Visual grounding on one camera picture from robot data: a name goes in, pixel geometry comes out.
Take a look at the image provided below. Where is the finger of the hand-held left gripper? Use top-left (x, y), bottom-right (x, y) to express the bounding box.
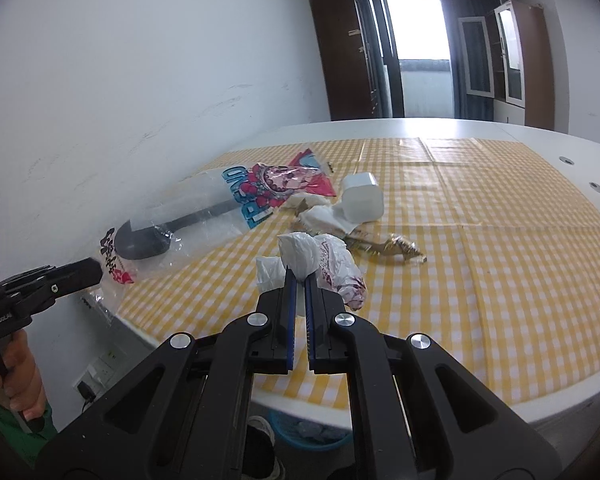
top-left (27, 258), bottom-right (103, 311)
top-left (0, 266), bottom-right (51, 292)

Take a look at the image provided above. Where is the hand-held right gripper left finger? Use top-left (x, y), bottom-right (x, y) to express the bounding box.
top-left (35, 267), bottom-right (298, 480)

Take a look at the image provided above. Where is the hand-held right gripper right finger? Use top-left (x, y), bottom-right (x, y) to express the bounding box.
top-left (304, 274), bottom-right (563, 480)

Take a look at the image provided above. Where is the grey plastic spoon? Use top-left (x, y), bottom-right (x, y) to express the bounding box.
top-left (115, 200), bottom-right (238, 261)

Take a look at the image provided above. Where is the white plastic bag red print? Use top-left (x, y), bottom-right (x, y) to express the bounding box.
top-left (256, 231), bottom-right (368, 311)

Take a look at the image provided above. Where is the blue plastic basket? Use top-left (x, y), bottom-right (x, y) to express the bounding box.
top-left (269, 412), bottom-right (353, 451)

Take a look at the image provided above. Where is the white tissue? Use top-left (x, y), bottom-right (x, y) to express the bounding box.
top-left (292, 195), bottom-right (353, 237)

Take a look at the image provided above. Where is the white plastic tub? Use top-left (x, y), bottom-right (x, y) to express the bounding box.
top-left (340, 172), bottom-right (385, 223)

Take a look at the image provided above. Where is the printed plastic package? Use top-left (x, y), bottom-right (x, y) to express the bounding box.
top-left (82, 147), bottom-right (338, 326)

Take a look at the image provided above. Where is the person's left hand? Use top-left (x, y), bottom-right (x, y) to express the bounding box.
top-left (0, 332), bottom-right (48, 423)

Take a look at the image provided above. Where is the white shoe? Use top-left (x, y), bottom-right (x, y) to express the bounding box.
top-left (246, 414), bottom-right (287, 480)

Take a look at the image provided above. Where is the crumpled gold wrapper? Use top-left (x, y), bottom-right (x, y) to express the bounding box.
top-left (347, 230), bottom-right (427, 265)

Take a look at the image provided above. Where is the yellow checked tablecloth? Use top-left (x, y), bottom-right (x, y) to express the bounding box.
top-left (115, 135), bottom-right (600, 408)

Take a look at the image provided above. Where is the brown wardrobe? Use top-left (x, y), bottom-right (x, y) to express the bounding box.
top-left (310, 0), bottom-right (381, 122)

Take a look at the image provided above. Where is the glass balcony door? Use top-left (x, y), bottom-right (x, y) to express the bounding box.
top-left (357, 0), bottom-right (453, 120)

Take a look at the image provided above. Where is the brown glass door cabinet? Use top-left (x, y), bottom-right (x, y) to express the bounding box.
top-left (457, 0), bottom-right (556, 131)

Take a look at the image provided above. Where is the dark curtain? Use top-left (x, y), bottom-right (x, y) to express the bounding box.
top-left (440, 0), bottom-right (501, 121)

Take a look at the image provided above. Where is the white wall socket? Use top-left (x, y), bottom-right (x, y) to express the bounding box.
top-left (75, 347), bottom-right (126, 396)

